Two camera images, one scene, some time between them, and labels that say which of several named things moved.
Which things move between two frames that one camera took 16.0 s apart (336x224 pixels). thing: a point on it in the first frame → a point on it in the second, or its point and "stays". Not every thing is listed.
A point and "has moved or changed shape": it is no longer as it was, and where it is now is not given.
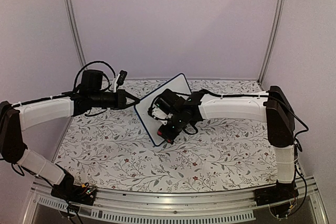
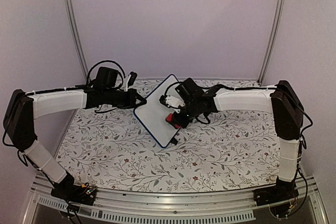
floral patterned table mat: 109,150 stays
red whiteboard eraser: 167,138 has moved or changed shape
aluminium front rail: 231,205 stays
